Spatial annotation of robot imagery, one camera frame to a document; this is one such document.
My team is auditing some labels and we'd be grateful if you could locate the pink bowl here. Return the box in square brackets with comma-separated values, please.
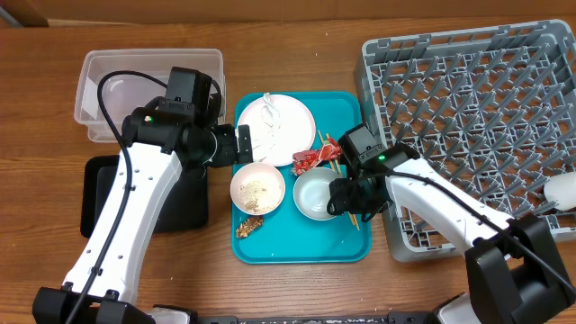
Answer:
[229, 162, 286, 216]

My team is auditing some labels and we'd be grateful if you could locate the grey-white bowl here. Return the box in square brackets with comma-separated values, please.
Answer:
[293, 167, 340, 221]

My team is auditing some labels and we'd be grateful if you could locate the red snack wrapper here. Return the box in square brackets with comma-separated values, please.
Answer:
[291, 139, 342, 176]

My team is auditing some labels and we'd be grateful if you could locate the white paper cup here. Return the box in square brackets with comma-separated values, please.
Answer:
[544, 172, 576, 211]

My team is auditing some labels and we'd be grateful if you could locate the white napkin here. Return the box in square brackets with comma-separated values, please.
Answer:
[252, 93, 281, 150]

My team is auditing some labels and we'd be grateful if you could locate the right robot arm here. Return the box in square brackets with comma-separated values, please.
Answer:
[327, 124, 575, 324]

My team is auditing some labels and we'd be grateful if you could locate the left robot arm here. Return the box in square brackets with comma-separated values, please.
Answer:
[32, 67, 253, 324]

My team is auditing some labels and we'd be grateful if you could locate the grey dishwasher rack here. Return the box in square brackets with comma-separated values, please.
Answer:
[355, 20, 575, 241]

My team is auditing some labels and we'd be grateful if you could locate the wooden chopstick right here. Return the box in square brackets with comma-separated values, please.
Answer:
[329, 158, 360, 230]

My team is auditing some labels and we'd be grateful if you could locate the wooden chopstick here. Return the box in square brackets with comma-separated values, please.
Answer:
[317, 130, 358, 229]
[329, 158, 360, 230]

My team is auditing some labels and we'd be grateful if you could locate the white round plate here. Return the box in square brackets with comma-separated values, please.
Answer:
[237, 94, 316, 167]

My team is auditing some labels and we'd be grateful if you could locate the black plastic tray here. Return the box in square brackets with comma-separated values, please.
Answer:
[80, 155, 209, 238]

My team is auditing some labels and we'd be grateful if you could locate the brown food scrap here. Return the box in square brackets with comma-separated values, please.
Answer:
[235, 216, 264, 239]

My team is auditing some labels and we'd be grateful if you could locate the wooden chopstick left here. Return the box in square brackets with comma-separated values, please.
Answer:
[317, 130, 358, 229]

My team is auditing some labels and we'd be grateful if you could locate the teal serving tray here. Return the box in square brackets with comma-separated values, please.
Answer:
[231, 91, 372, 265]

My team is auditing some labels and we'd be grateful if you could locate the clear plastic bin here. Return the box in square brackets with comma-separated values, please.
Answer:
[73, 48, 227, 144]

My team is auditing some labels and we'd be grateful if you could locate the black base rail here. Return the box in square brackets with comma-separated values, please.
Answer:
[198, 311, 440, 324]

